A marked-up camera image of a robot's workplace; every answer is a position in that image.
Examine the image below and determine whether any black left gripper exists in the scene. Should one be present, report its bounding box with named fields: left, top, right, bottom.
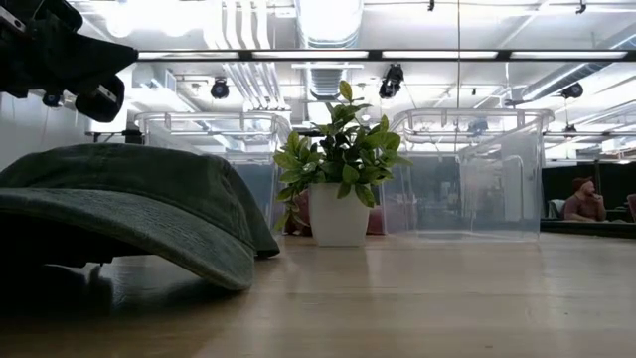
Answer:
left=0, top=14, right=139, bottom=99

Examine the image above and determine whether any olive green cap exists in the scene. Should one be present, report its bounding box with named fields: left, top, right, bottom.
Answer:
left=0, top=142, right=281, bottom=292

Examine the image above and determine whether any white rectangular box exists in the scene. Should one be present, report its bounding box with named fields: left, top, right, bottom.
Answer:
left=87, top=106, right=129, bottom=134

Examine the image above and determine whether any clear plastic storage bin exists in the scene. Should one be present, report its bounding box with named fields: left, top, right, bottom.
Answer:
left=380, top=107, right=556, bottom=244
left=133, top=110, right=293, bottom=235

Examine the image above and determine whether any green leafy plant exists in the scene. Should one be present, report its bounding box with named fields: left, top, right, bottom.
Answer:
left=271, top=80, right=414, bottom=231

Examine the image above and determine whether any white plant pot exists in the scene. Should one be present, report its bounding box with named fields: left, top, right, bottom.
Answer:
left=307, top=182, right=372, bottom=248

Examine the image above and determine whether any seated person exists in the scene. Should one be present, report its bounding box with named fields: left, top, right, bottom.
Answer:
left=562, top=176, right=608, bottom=223

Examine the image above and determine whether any dark background table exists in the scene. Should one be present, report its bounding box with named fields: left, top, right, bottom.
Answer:
left=540, top=220, right=636, bottom=240

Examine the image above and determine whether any dark room partition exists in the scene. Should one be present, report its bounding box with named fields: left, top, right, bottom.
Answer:
left=541, top=161, right=636, bottom=223

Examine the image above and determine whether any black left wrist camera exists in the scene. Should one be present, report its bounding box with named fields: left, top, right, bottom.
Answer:
left=74, top=74, right=126, bottom=124

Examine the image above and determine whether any silver round ventilation duct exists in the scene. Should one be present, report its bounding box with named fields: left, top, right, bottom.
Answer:
left=294, top=0, right=365, bottom=50

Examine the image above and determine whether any black frame bar with lights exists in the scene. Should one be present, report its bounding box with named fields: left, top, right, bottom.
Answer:
left=136, top=48, right=636, bottom=63

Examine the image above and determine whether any thin hanging cable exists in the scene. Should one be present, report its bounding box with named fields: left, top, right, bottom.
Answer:
left=455, top=0, right=461, bottom=109

